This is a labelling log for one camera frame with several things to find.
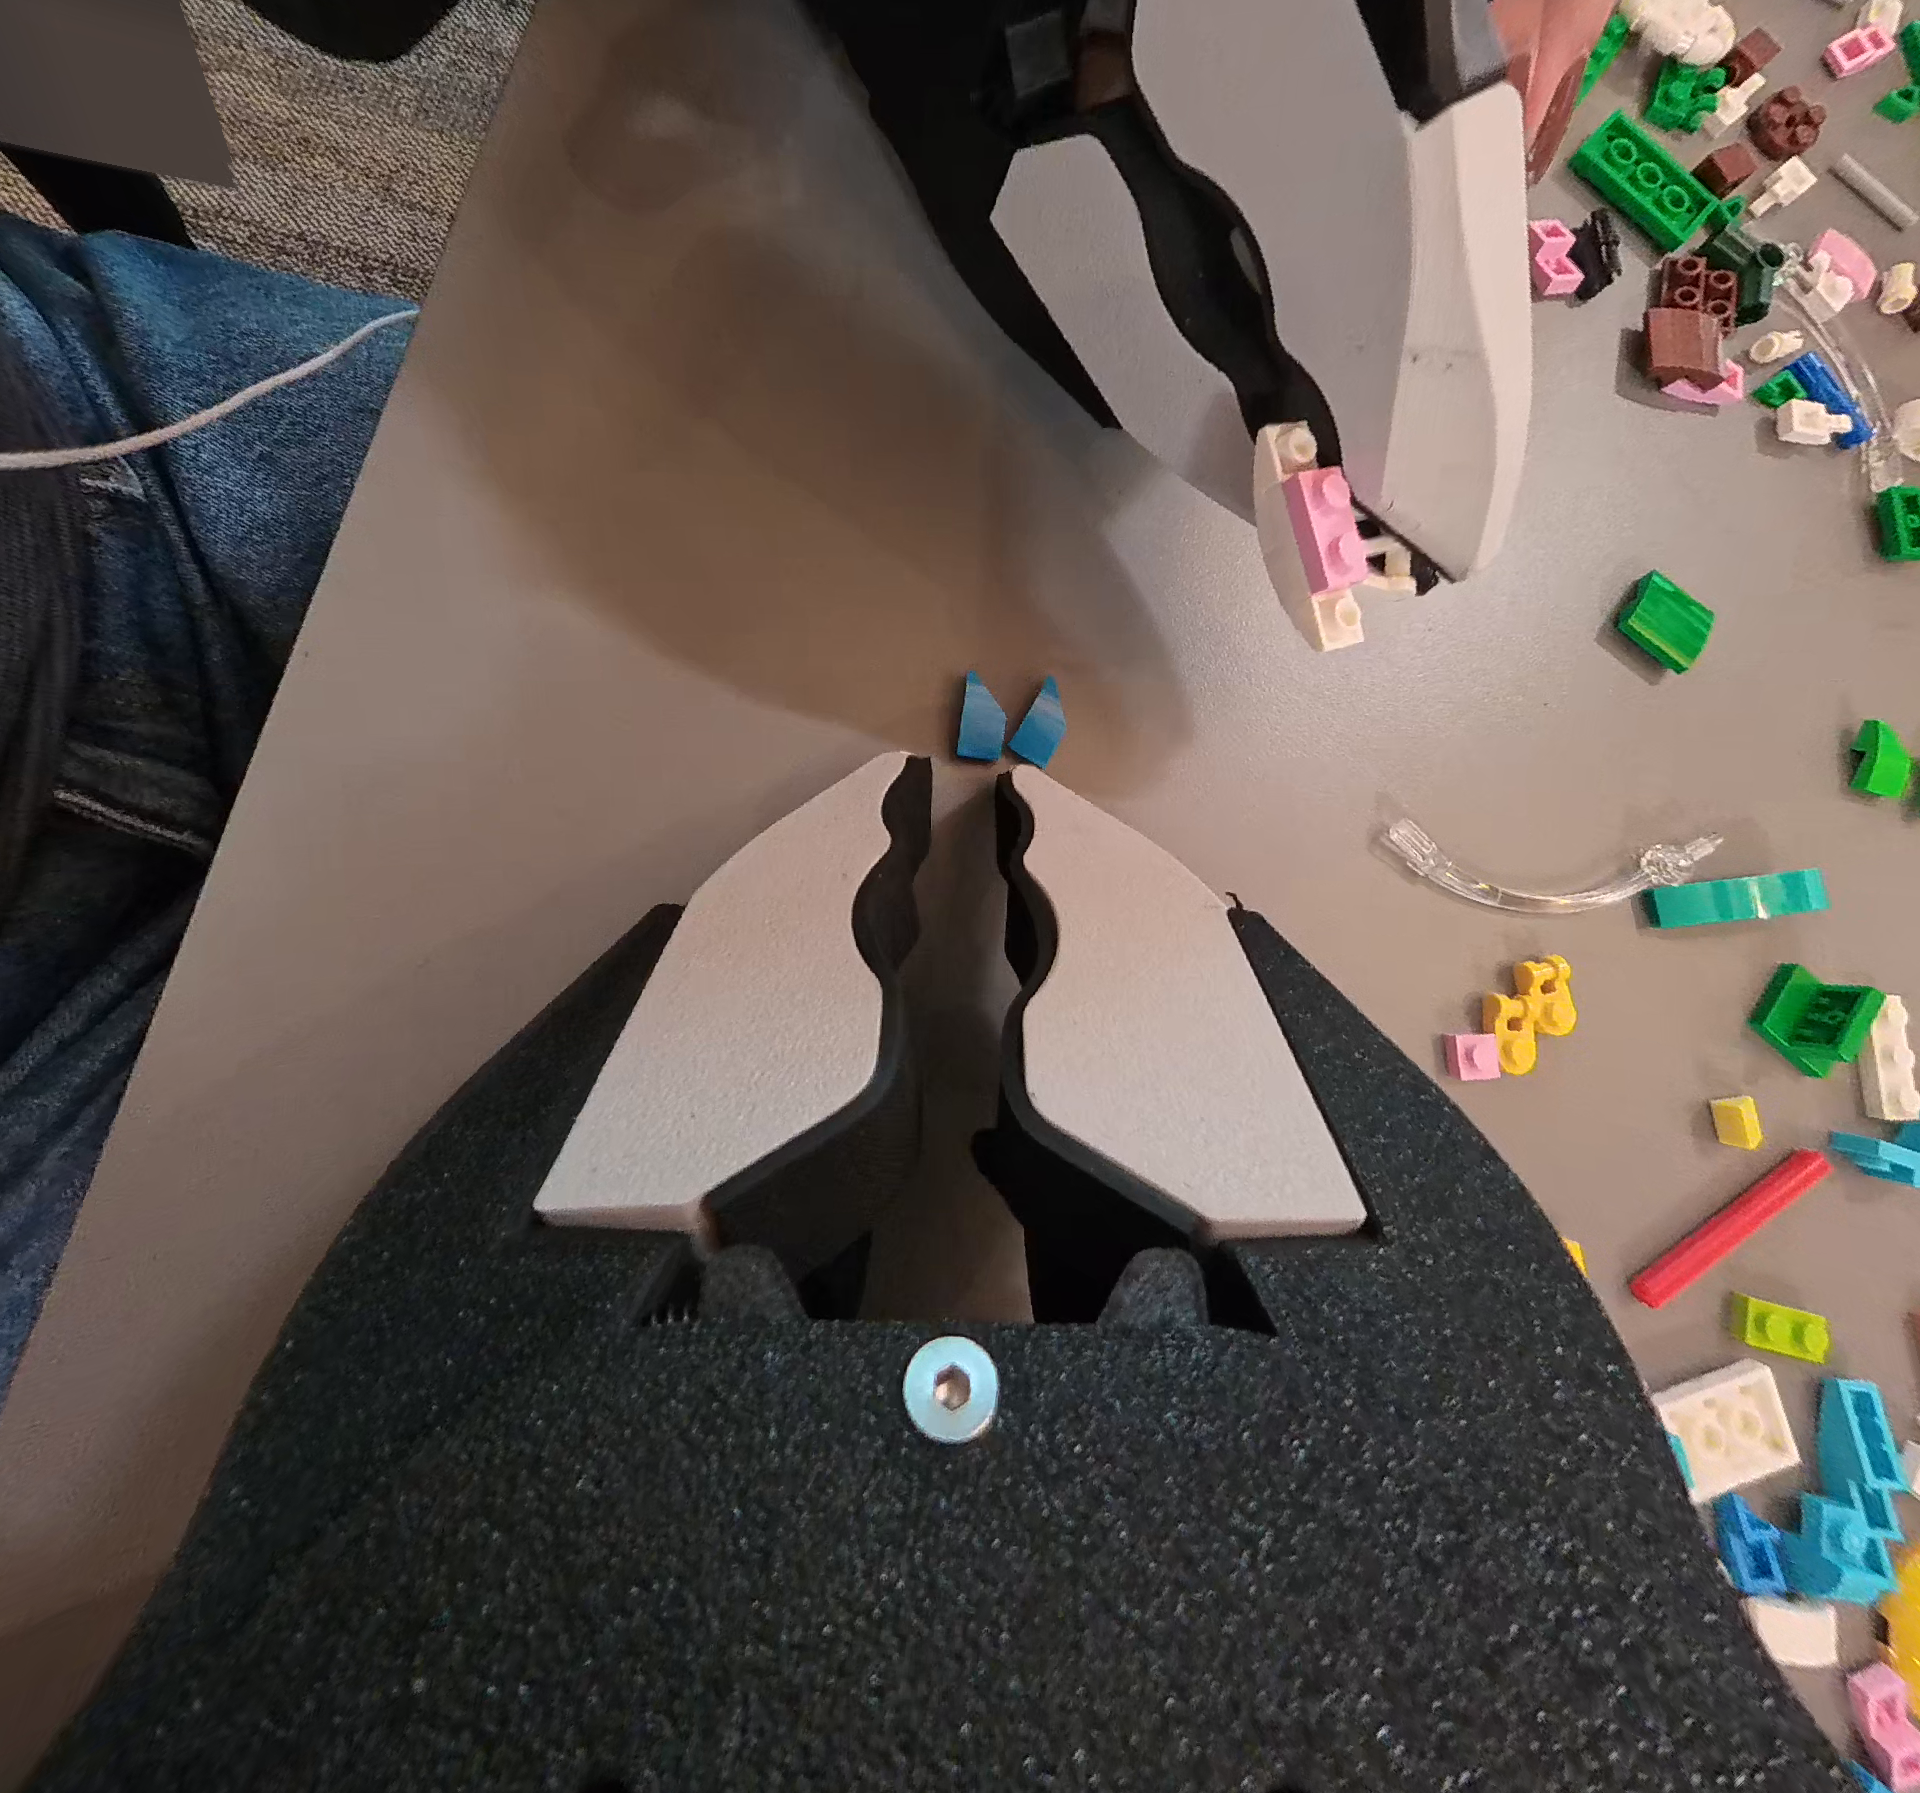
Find transparent curved lego piece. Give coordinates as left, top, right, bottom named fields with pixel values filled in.
left=1380, top=812, right=1727, bottom=919

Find scattered pile of lego bricks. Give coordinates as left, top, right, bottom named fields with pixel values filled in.
left=1528, top=0, right=1920, bottom=1793

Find teal lego plate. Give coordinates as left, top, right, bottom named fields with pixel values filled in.
left=1642, top=866, right=1832, bottom=935

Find white cord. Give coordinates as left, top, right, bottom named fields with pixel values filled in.
left=0, top=307, right=422, bottom=477

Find red lego bar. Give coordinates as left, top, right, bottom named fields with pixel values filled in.
left=1627, top=1150, right=1837, bottom=1311

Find yellow lego clip pieces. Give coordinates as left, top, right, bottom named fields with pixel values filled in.
left=1479, top=955, right=1577, bottom=1077

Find pink and white lego assembly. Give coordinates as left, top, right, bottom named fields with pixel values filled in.
left=1253, top=421, right=1444, bottom=654

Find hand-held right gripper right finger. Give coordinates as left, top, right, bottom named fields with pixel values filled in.
left=990, top=765, right=1374, bottom=1326

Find person's leg in jeans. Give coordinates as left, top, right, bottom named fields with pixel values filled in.
left=0, top=215, right=426, bottom=1393

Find green ridged lego slope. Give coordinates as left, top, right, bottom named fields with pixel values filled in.
left=1615, top=570, right=1719, bottom=675

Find white lego plate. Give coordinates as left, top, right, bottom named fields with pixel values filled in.
left=1650, top=1361, right=1806, bottom=1505

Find lime green lego plate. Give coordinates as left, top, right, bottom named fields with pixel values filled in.
left=1728, top=1293, right=1834, bottom=1366

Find person's left hand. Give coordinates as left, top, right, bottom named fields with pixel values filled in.
left=1495, top=0, right=1639, bottom=186

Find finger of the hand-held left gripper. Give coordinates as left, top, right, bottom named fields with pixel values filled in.
left=1132, top=0, right=1535, bottom=584
left=989, top=125, right=1314, bottom=524

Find green lego brick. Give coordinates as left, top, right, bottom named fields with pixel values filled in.
left=1747, top=964, right=1889, bottom=1078

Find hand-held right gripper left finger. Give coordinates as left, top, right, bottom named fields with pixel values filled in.
left=531, top=752, right=935, bottom=1317

